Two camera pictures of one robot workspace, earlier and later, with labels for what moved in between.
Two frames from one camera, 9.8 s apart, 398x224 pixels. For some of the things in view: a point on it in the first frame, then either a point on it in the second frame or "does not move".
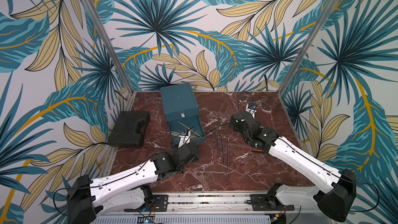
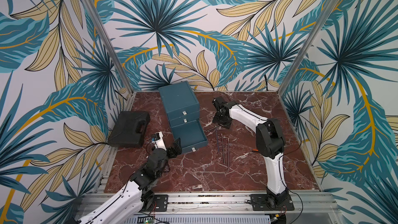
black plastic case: x=130 y=130 does not move
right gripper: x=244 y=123 → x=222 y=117
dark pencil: x=217 y=126 does not move
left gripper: x=196 y=158 → x=177 y=148
